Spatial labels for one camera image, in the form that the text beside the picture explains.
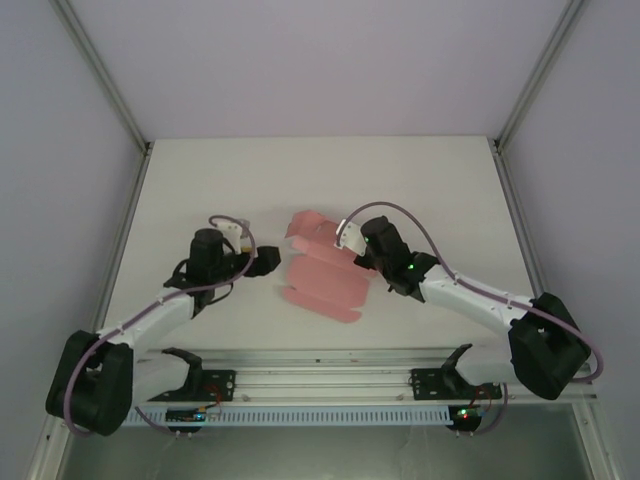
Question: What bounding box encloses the pink paper box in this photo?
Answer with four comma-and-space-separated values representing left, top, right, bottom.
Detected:
280, 209, 382, 326

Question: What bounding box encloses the small circuit board with LEDs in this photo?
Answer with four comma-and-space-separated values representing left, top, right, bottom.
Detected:
448, 405, 485, 427
165, 407, 224, 425

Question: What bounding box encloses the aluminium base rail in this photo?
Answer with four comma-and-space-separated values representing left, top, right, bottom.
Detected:
135, 344, 599, 404

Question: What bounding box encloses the light blue slotted cable duct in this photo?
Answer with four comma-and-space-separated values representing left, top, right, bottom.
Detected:
122, 403, 454, 429

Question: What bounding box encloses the aluminium frame post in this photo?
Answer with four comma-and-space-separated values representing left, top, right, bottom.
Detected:
59, 0, 153, 154
492, 0, 594, 154

